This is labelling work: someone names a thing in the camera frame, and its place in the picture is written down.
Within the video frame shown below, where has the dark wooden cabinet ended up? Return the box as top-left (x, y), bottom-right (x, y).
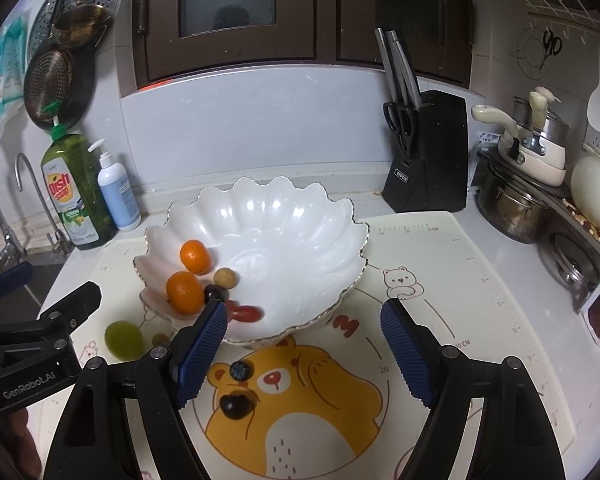
top-left (131, 0), bottom-right (474, 87)

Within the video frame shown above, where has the black knife block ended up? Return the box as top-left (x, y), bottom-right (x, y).
top-left (381, 90), bottom-right (469, 212)

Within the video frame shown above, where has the large orange mandarin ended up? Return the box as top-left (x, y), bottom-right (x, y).
top-left (166, 271), bottom-right (204, 315)

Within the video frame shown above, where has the cream bear baking mat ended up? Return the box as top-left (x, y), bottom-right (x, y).
top-left (34, 210), bottom-right (579, 480)

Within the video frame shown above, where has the green dish soap bottle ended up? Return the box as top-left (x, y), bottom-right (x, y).
top-left (41, 101), bottom-right (117, 250)

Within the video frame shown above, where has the dark plum grape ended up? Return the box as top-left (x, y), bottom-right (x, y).
top-left (219, 393), bottom-right (254, 420)

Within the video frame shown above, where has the brown longan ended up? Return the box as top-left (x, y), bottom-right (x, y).
top-left (151, 333), bottom-right (171, 348)

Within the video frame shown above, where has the cream saucepan stack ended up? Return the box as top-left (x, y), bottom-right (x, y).
top-left (471, 87), bottom-right (570, 188)

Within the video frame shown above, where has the blueberry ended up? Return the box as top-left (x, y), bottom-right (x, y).
top-left (230, 360), bottom-right (253, 382)

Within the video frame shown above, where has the person's left hand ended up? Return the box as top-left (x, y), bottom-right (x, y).
top-left (4, 408), bottom-right (42, 479)

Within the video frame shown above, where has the packaged wipes bag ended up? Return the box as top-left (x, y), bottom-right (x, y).
top-left (0, 13), bottom-right (28, 141)

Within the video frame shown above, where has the white blue pump bottle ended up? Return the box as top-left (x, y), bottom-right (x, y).
top-left (88, 139), bottom-right (140, 232)

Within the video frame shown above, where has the small orange in bowl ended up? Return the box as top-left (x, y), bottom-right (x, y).
top-left (180, 240), bottom-right (212, 275)

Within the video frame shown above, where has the hanging metal strainer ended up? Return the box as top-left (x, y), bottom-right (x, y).
top-left (23, 40), bottom-right (95, 131)

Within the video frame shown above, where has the chrome kitchen faucet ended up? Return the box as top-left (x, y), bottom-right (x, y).
top-left (0, 153), bottom-right (72, 268)

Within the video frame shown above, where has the green apple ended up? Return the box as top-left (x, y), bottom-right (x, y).
top-left (105, 321), bottom-right (145, 361)

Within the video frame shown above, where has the steel pot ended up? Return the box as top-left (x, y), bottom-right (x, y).
top-left (477, 162), bottom-right (553, 245)

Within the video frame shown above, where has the white scalloped bowl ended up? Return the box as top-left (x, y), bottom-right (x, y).
top-left (133, 176), bottom-right (370, 349)

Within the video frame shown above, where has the tan longan in bowl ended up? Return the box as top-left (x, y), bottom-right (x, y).
top-left (213, 268), bottom-right (239, 289)

